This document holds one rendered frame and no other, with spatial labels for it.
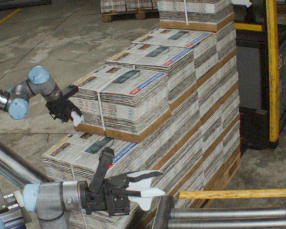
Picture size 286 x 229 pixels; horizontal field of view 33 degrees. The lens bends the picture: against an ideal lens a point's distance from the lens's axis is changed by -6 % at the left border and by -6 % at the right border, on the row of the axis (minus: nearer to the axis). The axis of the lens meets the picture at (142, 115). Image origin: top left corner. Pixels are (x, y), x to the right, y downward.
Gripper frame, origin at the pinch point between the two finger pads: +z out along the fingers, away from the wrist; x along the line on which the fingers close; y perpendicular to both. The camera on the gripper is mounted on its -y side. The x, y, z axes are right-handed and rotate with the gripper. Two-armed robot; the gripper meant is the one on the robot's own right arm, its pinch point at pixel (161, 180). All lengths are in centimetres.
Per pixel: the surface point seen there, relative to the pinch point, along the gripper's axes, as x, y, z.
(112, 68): -130, 0, -20
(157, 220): -46, 38, -4
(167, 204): -55, 36, 0
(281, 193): -50, 35, 44
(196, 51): -149, -1, 23
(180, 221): -44, 38, 5
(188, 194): -57, 34, 9
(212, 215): -47, 39, 16
